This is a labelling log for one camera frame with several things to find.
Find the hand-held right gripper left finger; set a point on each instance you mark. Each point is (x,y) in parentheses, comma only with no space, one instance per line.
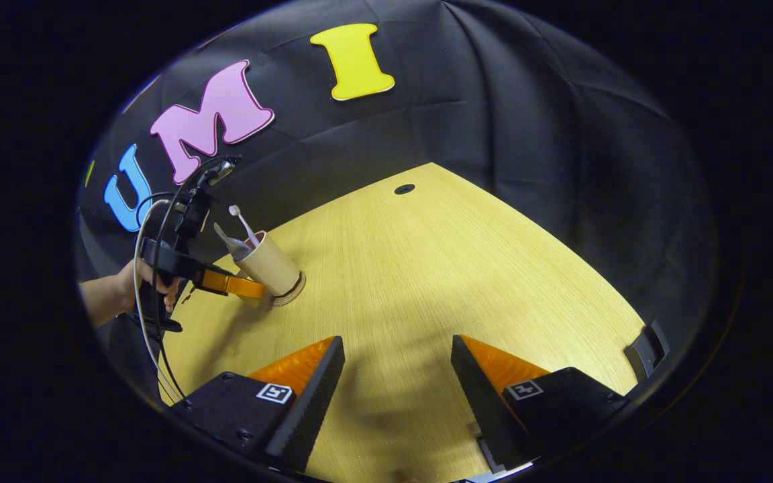
(309,409)

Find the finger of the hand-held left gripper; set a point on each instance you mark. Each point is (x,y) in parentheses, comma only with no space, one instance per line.
(242,286)

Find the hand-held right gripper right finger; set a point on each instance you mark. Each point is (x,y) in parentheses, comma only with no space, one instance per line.
(480,402)

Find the white toothpaste tube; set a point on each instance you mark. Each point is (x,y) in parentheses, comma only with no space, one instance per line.
(233,245)

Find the round wooden coaster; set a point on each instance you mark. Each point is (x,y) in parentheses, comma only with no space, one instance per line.
(292,292)

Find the pale pink toothbrush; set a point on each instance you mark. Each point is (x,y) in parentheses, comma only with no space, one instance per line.
(247,229)

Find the wooden desktop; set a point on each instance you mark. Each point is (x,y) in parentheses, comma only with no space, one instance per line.
(427,268)

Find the dark grey plastic piece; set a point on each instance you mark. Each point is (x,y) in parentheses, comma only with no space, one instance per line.
(648,349)

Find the black backdrop cloth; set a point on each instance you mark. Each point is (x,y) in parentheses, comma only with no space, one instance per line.
(527,134)

